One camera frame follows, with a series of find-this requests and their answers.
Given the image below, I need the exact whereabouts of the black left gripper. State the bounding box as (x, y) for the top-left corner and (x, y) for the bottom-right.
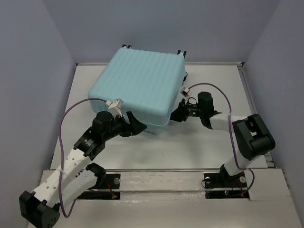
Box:
(103, 111), (146, 141)

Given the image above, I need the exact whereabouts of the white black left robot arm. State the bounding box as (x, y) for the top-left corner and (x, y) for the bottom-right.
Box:
(19, 111), (147, 228)

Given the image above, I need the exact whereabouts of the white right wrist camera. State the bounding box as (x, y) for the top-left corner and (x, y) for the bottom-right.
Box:
(180, 87), (191, 102)

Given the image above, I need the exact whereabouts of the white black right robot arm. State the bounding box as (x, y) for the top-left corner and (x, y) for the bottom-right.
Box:
(170, 87), (276, 190)

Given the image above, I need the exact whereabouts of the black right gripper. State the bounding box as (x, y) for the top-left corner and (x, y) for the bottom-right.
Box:
(167, 98), (204, 122)

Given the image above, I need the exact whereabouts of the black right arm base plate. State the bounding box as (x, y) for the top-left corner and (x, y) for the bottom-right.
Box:
(201, 171), (250, 199)

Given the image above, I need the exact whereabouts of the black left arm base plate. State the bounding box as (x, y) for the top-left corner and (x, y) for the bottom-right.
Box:
(77, 173), (121, 200)

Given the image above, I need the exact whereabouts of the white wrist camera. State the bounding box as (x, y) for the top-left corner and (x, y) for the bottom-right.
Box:
(180, 87), (191, 102)
(105, 99), (124, 117)

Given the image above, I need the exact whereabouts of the light blue hard-shell suitcase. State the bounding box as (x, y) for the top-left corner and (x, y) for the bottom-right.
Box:
(88, 45), (187, 134)

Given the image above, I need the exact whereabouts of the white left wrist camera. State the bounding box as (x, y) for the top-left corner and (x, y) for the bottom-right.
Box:
(105, 99), (124, 117)

